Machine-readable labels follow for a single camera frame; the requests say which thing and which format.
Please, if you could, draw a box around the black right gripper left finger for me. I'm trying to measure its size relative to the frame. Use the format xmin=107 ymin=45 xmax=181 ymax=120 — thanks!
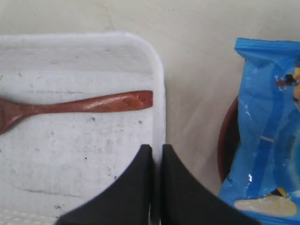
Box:
xmin=56 ymin=144 xmax=152 ymax=225

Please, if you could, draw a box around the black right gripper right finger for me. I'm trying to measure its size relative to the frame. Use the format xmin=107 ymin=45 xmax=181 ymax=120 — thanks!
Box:
xmin=160 ymin=144 xmax=259 ymax=225

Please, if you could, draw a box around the brown wooden plate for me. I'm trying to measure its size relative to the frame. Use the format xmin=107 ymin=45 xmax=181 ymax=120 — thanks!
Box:
xmin=217 ymin=98 xmax=240 ymax=183

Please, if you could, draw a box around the blue chips bag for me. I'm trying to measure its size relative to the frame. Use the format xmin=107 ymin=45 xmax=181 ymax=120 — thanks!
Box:
xmin=218 ymin=38 xmax=300 ymax=225

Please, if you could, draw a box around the white perforated plastic basket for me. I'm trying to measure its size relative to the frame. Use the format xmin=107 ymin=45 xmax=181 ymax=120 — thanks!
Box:
xmin=0 ymin=32 xmax=166 ymax=225

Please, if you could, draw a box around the brown wooden spoon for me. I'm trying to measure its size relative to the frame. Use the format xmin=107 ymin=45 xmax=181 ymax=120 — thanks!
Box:
xmin=0 ymin=90 xmax=153 ymax=134

